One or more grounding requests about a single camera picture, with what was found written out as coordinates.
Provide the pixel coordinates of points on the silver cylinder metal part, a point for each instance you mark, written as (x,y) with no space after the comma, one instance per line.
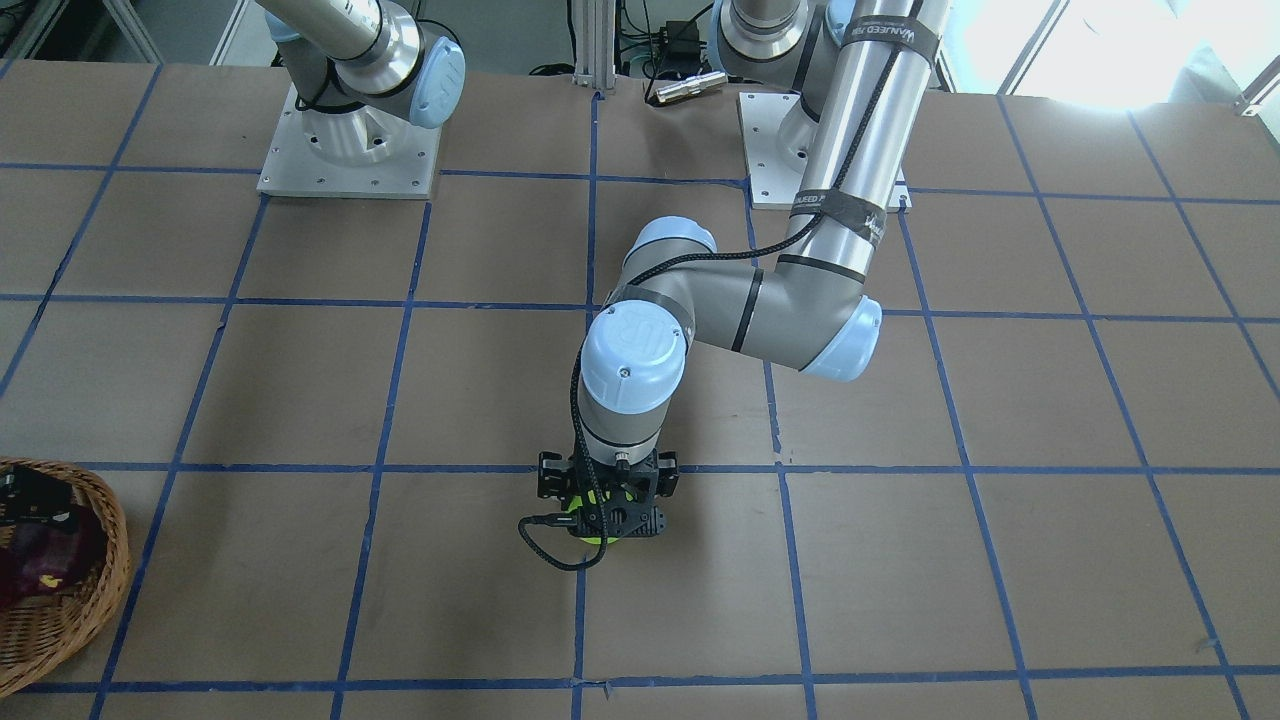
(687,89)

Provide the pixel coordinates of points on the wicker basket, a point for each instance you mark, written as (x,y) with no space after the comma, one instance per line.
(41,633)

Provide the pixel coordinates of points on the dark red apple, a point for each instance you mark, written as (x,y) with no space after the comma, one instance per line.
(41,560)

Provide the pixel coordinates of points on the aluminium frame post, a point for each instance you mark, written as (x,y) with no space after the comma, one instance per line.
(594,40)

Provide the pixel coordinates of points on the black power adapter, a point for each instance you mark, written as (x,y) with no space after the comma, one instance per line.
(678,41)

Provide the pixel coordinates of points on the green apple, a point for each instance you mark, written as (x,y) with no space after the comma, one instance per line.
(585,523)

